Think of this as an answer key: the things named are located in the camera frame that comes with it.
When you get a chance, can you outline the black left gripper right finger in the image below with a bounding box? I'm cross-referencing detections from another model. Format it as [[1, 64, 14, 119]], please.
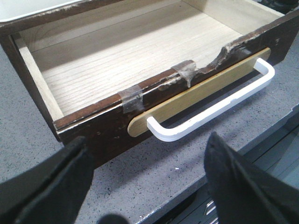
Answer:
[[204, 132, 299, 224]]

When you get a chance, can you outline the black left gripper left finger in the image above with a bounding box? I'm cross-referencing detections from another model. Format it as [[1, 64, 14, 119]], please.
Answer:
[[0, 136, 94, 224]]

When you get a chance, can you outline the white drawer handle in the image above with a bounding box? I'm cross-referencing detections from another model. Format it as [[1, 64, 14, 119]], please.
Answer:
[[146, 58, 275, 142]]

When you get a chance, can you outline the wooden drawer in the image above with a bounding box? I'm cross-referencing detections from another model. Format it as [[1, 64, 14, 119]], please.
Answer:
[[0, 0, 299, 166]]

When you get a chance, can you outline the brass handle backplate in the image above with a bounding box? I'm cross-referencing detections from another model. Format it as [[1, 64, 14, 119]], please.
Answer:
[[128, 48, 271, 137]]

